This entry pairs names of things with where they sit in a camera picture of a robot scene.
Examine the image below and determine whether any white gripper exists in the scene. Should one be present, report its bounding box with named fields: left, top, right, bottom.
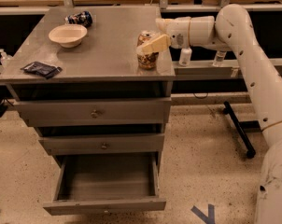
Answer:
left=136, top=17, right=190, bottom=55

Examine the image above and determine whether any white pump lotion bottle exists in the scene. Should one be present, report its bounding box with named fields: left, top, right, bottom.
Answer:
left=178, top=48, right=192, bottom=67

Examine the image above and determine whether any black chip bag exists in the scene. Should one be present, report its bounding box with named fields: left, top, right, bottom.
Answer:
left=21, top=62, right=63, bottom=79

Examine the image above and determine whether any grey drawer cabinet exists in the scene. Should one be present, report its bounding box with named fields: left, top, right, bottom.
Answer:
left=0, top=5, right=176, bottom=217

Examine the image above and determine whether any grey middle drawer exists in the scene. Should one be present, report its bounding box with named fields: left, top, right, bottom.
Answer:
left=39, top=133, right=164, bottom=156

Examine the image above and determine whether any cream ceramic bowl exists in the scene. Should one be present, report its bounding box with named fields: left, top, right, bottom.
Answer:
left=49, top=24, right=88, bottom=48

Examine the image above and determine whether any clear water bottle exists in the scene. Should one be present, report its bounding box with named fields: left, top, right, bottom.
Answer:
left=213, top=50, right=227, bottom=67

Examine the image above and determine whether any clear sanitizer pump bottle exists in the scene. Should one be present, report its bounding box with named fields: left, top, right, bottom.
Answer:
left=0, top=49, right=12, bottom=67

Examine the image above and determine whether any grey top drawer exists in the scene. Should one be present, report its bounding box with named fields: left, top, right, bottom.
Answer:
left=15, top=98, right=171, bottom=127

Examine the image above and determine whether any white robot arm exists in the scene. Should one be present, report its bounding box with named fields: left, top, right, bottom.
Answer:
left=136, top=4, right=282, bottom=224

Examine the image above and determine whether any black metal stand leg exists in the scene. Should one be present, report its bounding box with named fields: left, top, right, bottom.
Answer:
left=223, top=101, right=256, bottom=159

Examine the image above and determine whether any grey open bottom drawer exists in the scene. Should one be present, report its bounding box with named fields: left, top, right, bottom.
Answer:
left=44, top=153, right=166, bottom=216

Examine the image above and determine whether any orange soda can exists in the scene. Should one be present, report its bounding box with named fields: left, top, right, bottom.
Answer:
left=137, top=30, right=159, bottom=70

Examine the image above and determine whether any blue crushed snack can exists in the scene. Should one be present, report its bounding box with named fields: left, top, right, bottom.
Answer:
left=64, top=11, right=93, bottom=27

